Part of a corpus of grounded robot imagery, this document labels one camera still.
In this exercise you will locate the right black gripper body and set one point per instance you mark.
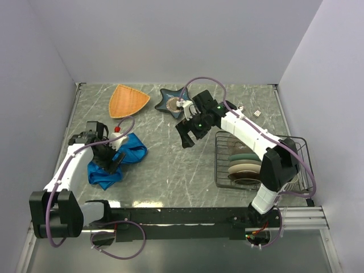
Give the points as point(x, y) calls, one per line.
point(199, 125)

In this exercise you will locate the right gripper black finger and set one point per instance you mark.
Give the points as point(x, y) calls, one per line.
point(187, 141)
point(181, 128)

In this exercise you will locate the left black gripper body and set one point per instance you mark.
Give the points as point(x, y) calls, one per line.
point(105, 155)

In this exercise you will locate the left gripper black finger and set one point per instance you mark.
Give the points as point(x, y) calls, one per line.
point(118, 160)
point(111, 168)

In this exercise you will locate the blue cloth napkin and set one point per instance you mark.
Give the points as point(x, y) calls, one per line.
point(135, 151)

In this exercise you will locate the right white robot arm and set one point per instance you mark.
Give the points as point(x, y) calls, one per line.
point(278, 156)

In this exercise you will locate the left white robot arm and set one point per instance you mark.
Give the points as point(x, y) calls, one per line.
point(55, 212)

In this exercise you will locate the dark blue star dish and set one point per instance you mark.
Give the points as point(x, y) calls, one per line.
point(169, 100)

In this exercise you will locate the green plate in rack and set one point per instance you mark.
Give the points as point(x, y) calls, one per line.
point(244, 156)

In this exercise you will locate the orange woven basket tray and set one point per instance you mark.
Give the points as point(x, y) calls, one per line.
point(126, 101)

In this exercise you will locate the silver fork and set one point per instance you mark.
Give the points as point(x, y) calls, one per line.
point(256, 114)

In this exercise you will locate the grey ribbed mug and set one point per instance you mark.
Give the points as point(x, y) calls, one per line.
point(292, 183)

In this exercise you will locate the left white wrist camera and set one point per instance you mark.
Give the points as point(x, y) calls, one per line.
point(117, 139)

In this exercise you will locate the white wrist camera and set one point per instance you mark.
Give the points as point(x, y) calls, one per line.
point(188, 107)
point(117, 139)

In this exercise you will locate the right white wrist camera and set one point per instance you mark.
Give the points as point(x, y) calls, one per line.
point(188, 107)

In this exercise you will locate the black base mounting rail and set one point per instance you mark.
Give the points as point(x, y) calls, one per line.
point(184, 223)

